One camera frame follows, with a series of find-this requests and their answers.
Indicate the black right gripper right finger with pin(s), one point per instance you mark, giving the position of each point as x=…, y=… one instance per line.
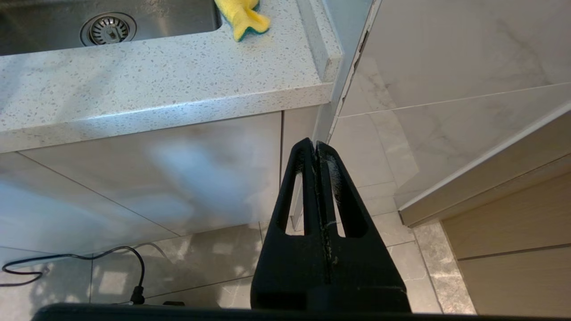
x=366, y=276

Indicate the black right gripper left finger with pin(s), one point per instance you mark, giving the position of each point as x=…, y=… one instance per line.
x=290, y=276

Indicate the yellow sponge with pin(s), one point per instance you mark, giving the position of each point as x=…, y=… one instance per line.
x=243, y=15

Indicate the metal sink drain strainer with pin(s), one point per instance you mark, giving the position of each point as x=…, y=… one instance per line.
x=108, y=29

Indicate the stainless steel sink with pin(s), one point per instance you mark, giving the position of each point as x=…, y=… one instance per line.
x=44, y=26

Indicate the narrow white cabinet panel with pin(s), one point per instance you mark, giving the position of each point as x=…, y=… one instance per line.
x=299, y=133

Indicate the light wooden cabinet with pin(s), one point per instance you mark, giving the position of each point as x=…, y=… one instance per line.
x=513, y=249

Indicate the white base cabinet door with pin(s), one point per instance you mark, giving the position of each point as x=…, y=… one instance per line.
x=134, y=178

